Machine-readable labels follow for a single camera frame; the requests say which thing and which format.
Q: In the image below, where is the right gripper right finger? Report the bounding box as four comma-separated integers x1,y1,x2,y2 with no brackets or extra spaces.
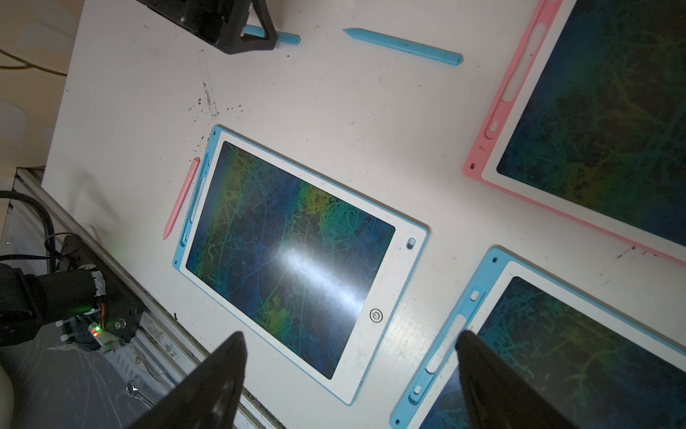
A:
455,331,575,428

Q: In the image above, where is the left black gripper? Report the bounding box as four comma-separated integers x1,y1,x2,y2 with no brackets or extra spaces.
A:
136,0,280,55

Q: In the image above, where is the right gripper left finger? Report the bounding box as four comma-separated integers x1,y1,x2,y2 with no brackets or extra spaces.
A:
131,332,248,429

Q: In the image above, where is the blue stylus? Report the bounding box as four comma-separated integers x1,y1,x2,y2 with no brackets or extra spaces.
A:
242,24,302,46
343,28,463,66

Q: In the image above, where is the pink stylus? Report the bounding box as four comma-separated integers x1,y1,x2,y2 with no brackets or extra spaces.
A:
163,157,201,241

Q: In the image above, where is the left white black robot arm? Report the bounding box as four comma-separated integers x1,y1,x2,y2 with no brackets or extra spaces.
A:
1,1,277,346

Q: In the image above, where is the right blue writing tablet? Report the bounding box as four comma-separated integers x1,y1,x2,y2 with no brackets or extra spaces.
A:
389,247,685,428

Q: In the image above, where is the blue writing tablet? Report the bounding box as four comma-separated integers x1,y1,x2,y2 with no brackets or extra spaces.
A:
389,247,685,428
173,126,430,404

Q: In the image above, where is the left blue writing tablet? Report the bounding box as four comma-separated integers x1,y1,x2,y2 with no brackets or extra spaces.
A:
173,126,430,404

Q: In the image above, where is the pink writing tablet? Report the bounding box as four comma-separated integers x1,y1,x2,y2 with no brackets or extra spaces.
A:
464,1,685,262

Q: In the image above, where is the silver wrench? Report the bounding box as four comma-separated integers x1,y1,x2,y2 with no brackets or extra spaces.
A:
126,381,155,408

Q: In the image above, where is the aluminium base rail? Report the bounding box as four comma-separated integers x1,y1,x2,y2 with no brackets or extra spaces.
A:
5,170,279,428

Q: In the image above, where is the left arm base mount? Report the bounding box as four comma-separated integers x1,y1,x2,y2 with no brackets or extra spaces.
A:
55,232,145,352

